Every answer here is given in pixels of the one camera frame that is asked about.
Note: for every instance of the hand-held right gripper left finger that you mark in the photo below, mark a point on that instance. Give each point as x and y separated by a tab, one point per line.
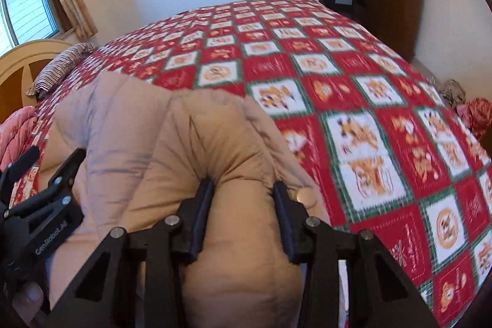
201	217

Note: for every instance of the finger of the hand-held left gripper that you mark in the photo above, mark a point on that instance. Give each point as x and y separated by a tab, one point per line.
23	161
61	176

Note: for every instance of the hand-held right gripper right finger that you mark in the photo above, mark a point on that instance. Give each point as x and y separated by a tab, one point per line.
285	221

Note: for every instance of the beige puffer jacket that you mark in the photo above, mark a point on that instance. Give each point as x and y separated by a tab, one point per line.
153	143

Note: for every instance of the person's left hand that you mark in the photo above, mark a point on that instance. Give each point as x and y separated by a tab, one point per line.
27	299

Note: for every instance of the pink quilt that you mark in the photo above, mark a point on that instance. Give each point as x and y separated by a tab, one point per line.
19	128

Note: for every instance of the wooden headboard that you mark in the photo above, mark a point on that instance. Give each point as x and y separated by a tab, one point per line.
15	74

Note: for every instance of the striped pillow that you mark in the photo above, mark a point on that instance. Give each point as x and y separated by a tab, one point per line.
57	67

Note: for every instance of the red checked printed blanket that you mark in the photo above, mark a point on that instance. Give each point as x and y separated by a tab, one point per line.
346	82

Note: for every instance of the window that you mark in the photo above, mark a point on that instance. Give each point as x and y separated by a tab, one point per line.
27	5

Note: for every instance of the grey cloth pile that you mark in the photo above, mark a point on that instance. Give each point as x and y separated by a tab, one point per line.
452	91

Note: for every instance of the red cloth bundle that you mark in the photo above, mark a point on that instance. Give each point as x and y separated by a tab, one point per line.
478	116

